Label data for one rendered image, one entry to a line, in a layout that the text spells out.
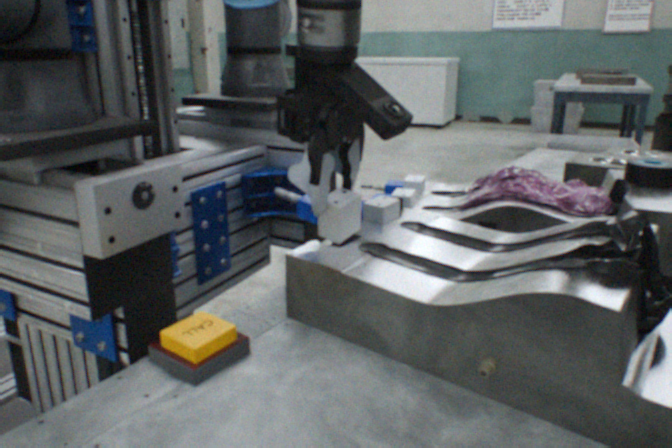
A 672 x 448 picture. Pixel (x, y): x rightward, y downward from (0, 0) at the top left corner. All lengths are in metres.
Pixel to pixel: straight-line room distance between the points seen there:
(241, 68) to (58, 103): 0.45
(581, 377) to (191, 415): 0.36
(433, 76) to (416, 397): 6.86
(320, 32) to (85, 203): 0.33
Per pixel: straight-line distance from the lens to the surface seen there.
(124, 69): 0.97
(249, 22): 1.10
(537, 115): 7.36
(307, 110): 0.63
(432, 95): 7.35
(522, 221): 0.89
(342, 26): 0.60
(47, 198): 0.71
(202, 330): 0.62
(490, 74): 8.05
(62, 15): 0.80
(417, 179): 1.06
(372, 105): 0.58
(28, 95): 0.76
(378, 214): 0.77
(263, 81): 1.10
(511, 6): 8.00
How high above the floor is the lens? 1.15
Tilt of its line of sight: 16 degrees down
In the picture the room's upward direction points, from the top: straight up
